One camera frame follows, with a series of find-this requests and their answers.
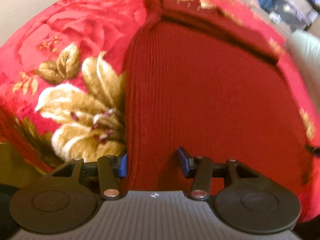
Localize red floral bed blanket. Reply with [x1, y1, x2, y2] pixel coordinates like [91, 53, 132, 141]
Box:
[1, 0, 319, 222]

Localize green folded duvet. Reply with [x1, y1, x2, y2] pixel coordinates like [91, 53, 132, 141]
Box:
[285, 30, 319, 105]

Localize dark red knit sweater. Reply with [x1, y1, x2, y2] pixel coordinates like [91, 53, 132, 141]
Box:
[120, 0, 316, 196]

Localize grey plastic storage bin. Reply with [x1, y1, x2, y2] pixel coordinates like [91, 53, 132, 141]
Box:
[270, 0, 311, 32]

